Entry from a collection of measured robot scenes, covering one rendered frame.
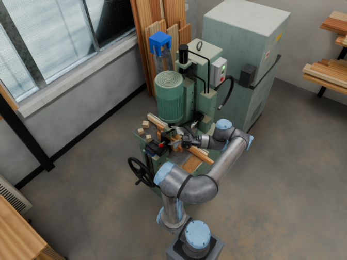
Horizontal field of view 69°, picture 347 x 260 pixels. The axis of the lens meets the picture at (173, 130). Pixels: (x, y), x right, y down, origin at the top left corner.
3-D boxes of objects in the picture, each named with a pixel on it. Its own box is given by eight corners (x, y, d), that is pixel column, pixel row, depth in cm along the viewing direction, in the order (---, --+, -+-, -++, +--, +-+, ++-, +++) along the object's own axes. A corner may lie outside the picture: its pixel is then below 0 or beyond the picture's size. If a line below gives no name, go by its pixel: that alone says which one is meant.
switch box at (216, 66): (208, 83, 169) (210, 63, 157) (217, 76, 174) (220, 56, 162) (216, 87, 167) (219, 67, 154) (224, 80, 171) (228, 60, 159)
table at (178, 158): (124, 143, 200) (122, 138, 195) (151, 121, 214) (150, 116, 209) (181, 189, 173) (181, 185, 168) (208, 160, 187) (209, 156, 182)
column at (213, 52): (176, 125, 215) (174, 51, 160) (193, 110, 225) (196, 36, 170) (197, 138, 205) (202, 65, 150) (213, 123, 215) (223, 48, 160)
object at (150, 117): (147, 119, 207) (146, 115, 203) (149, 117, 208) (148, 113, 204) (205, 159, 181) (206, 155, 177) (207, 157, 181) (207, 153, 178)
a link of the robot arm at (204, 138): (207, 132, 162) (204, 143, 168) (200, 131, 162) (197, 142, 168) (209, 141, 155) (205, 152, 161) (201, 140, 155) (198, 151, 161)
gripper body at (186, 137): (182, 139, 154) (201, 141, 155) (182, 130, 160) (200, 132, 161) (180, 148, 159) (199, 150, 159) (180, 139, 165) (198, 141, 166)
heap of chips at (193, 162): (180, 166, 177) (180, 163, 174) (192, 154, 184) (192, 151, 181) (190, 174, 173) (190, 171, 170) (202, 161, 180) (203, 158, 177)
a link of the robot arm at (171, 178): (177, 241, 160) (177, 197, 100) (155, 225, 166) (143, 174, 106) (190, 221, 167) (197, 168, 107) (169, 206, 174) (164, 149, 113)
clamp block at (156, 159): (143, 157, 187) (141, 149, 180) (156, 145, 193) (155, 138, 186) (157, 168, 181) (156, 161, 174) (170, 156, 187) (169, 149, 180)
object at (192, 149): (157, 128, 201) (156, 125, 198) (158, 126, 202) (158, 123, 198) (214, 167, 176) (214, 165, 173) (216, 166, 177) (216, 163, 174)
